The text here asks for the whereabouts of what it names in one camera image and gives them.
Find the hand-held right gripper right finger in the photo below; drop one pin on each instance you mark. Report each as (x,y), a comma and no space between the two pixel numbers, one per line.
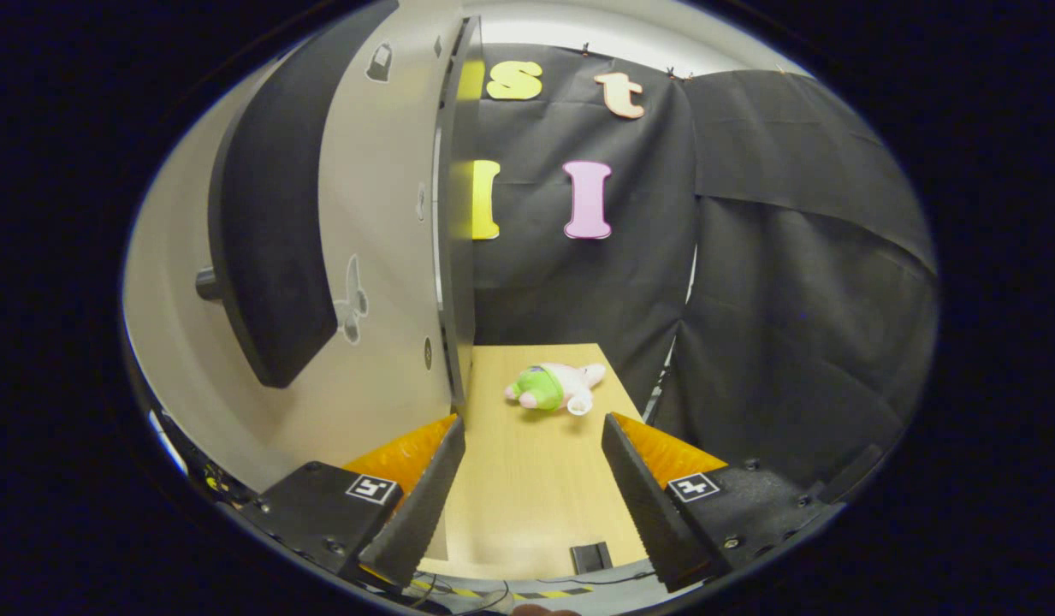
(651,513)

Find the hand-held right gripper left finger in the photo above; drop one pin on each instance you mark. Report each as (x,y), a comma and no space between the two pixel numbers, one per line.
(416,513)

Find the grey cabinet door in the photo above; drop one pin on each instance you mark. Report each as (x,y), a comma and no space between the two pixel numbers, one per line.
(382,257)

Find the black table clamp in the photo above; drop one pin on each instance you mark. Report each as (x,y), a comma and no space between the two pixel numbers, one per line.
(591,558)

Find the green and pink plush toy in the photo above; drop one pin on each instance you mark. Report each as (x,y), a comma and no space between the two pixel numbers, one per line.
(548,387)

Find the black backdrop cloth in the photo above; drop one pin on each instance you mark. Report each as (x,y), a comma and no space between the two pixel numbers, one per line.
(792,299)

